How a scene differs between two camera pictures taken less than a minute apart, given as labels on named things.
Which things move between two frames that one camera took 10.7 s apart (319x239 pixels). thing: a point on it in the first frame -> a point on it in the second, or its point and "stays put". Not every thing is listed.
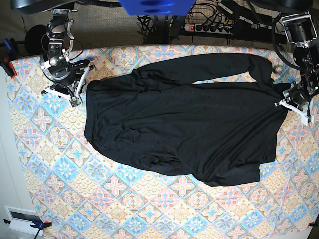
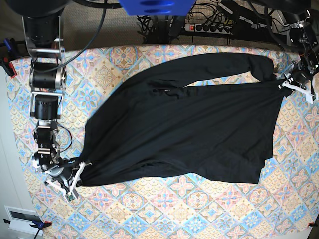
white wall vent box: x=21 y=219 stays put
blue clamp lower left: x=39 y=225 stays put
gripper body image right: x=297 y=94 -> x=299 y=74
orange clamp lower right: x=313 y=224 stays put
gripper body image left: x=65 y=77 -> x=64 y=172
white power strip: x=209 y=28 stays put
